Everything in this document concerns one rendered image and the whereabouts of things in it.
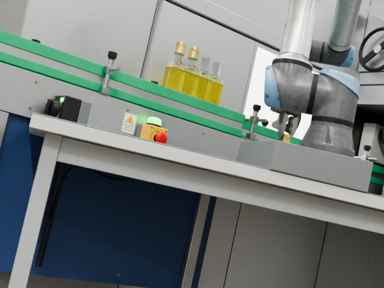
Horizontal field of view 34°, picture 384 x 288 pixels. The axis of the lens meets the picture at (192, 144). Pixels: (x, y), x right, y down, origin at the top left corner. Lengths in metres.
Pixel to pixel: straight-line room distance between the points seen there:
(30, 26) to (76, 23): 0.16
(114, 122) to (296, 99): 0.54
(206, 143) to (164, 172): 0.53
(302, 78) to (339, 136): 0.19
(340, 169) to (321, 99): 0.20
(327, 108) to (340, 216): 0.29
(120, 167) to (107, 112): 0.36
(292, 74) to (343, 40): 0.40
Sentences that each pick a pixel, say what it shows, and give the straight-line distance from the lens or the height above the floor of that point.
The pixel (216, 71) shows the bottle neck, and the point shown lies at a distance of 2.28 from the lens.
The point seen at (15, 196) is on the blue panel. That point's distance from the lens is 1.79.
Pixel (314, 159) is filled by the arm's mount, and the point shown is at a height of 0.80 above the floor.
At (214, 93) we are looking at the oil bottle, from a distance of 2.25.
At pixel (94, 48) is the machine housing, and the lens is 2.20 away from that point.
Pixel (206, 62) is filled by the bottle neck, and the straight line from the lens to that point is 2.25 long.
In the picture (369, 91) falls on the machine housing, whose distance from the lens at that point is 3.01.
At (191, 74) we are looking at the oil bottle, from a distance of 2.19.
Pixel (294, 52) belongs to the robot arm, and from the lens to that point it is 1.78.
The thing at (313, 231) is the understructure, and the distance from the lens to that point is 2.94.
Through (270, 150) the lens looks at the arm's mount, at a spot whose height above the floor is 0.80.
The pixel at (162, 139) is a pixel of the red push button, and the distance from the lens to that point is 1.85.
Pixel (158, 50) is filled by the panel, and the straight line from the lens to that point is 2.29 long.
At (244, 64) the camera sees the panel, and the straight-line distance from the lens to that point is 2.54.
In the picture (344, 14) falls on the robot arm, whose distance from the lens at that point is 2.03.
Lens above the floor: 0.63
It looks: 5 degrees up
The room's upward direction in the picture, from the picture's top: 12 degrees clockwise
